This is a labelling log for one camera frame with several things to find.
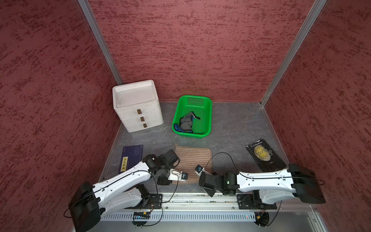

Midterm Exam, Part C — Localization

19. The brown striped dishcloth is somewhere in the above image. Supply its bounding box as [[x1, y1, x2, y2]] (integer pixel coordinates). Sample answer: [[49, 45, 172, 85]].
[[174, 143, 212, 185]]

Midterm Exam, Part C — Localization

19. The grey blue cloth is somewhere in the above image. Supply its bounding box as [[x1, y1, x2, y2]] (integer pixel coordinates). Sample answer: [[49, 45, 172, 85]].
[[174, 112, 201, 133]]

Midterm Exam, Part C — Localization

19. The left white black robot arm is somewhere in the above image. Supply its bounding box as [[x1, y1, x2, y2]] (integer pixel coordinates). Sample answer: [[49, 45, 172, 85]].
[[68, 149, 188, 232]]

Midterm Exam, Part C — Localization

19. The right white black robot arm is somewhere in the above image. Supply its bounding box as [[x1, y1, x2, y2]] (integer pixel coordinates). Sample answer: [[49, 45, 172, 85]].
[[195, 164, 326, 205]]

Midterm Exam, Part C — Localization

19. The blue book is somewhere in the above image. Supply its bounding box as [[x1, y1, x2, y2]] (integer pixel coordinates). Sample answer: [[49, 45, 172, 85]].
[[118, 145, 144, 174]]

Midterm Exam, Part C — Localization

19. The black gold book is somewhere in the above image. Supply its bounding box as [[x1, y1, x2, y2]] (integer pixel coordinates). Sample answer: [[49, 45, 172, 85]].
[[245, 139, 287, 172]]

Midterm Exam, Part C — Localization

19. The white three-drawer cabinet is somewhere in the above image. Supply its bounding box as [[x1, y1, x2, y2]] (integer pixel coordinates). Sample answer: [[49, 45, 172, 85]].
[[112, 80, 164, 133]]

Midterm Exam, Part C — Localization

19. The green plastic basket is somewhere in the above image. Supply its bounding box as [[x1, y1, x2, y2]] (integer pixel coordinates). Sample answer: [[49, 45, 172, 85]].
[[172, 95, 213, 138]]

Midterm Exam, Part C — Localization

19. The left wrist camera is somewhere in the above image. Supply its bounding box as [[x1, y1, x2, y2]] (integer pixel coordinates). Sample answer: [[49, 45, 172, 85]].
[[168, 169, 188, 182]]

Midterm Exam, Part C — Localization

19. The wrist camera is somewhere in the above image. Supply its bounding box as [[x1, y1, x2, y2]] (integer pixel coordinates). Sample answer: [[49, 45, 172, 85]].
[[195, 165, 205, 177], [168, 169, 188, 182]]

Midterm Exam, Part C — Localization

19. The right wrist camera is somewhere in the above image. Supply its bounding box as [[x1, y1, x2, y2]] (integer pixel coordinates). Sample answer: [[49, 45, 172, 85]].
[[195, 165, 205, 177]]

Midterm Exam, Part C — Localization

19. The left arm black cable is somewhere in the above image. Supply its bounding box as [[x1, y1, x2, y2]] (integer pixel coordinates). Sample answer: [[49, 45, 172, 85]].
[[144, 171, 182, 227]]

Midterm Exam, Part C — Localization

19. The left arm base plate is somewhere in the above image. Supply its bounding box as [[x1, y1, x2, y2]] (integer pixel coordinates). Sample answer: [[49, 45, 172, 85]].
[[126, 193, 163, 210]]

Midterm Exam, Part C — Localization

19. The aluminium rail frame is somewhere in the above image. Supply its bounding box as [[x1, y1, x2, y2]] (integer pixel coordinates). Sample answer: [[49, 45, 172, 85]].
[[88, 192, 328, 232]]

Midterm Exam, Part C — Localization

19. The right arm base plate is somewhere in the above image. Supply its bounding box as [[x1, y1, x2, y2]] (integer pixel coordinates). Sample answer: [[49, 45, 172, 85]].
[[236, 194, 277, 210]]

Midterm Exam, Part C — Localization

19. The left metal corner post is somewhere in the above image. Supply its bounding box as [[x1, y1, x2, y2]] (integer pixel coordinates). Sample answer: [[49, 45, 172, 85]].
[[78, 0, 123, 85]]

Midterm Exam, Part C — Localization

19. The metal corner post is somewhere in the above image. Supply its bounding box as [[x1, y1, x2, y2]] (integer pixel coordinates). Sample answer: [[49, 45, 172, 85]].
[[260, 0, 327, 108], [78, 0, 123, 85]]

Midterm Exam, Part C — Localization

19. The right metal corner post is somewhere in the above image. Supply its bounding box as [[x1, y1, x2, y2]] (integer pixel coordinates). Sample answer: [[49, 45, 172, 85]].
[[260, 0, 327, 108]]

